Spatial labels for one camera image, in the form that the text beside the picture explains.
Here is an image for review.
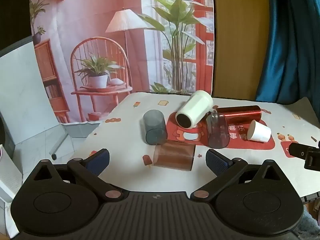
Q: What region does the brown translucent cup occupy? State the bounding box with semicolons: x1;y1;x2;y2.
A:
153;140;196;172

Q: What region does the blue curtain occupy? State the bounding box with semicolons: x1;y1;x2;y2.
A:
254;0;320;104

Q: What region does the grey fuzzy cloth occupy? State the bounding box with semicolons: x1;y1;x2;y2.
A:
294;204;320;240

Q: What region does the white paper cup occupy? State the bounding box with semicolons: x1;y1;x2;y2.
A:
247;119;272;143

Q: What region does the purple translucent cup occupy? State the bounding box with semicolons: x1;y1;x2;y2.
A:
206;112;230;149

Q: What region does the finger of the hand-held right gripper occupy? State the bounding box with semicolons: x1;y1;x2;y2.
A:
288;142;320;172

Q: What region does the wooden door panel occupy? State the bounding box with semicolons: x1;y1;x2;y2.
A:
211;0;272;103

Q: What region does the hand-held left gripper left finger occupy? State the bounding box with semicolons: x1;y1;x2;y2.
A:
23;148;123;202

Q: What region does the white wheeled board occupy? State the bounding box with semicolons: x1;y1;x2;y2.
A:
0;35;68;161

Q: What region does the red cartoon mat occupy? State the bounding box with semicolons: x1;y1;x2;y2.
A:
165;112;276;151

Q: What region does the white printed tablecloth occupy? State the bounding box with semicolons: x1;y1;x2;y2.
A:
53;92;320;198

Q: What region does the white tumbler cup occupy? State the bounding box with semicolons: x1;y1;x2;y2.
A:
175;90;214;129

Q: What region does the red metallic cylinder bottle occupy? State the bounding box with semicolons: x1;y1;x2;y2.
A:
212;105;262;126

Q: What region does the pink room wall backdrop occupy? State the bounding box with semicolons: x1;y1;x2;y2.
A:
29;0;215;125

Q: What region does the grey translucent cup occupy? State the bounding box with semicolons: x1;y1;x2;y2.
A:
142;110;168;146

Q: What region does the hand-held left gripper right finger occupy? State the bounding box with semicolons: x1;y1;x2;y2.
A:
191;148;298;201

